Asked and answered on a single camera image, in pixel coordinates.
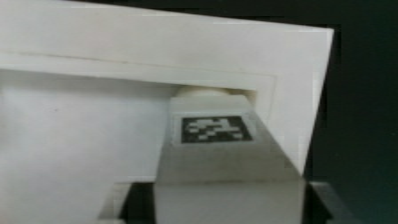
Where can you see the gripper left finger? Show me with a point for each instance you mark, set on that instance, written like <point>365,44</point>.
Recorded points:
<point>128,207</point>

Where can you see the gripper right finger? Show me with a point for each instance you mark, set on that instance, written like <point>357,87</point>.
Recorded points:
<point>325,209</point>

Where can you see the white square table top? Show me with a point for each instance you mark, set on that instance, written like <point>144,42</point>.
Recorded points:
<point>96,61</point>

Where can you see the white table leg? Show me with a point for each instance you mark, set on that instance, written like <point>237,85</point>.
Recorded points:
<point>228,182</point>

